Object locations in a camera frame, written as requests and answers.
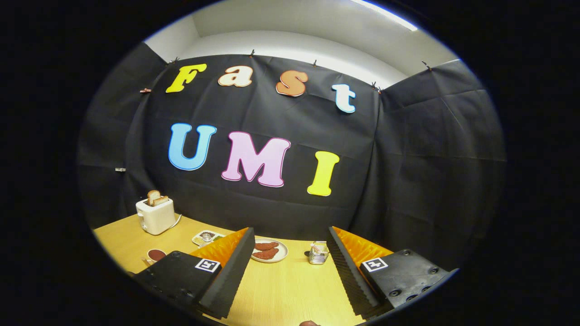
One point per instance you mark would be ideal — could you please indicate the white divided grain tray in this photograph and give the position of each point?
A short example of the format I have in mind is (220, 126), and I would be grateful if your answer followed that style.
(218, 237)

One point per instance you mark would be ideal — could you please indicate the white toaster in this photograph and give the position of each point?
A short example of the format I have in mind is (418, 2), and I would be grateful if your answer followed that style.
(156, 219)

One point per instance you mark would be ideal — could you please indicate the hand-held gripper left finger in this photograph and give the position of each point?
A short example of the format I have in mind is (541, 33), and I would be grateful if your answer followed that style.
(231, 271)

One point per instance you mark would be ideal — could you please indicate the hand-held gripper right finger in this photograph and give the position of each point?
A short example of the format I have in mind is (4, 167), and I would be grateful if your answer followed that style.
(346, 271)

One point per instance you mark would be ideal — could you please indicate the wooden table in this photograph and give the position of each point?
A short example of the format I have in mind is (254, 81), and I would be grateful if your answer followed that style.
(290, 290)

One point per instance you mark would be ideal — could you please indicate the black backdrop cloth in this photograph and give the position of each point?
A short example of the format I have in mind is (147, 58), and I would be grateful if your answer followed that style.
(272, 213)

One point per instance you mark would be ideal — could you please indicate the toast slice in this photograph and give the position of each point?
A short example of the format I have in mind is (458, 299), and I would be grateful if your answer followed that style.
(161, 200)
(152, 196)

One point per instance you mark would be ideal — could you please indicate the white round plate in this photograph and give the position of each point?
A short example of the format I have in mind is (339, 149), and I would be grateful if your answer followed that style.
(283, 251)

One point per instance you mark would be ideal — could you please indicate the brown meat patty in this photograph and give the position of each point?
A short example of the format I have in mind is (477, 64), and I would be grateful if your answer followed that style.
(267, 246)
(265, 254)

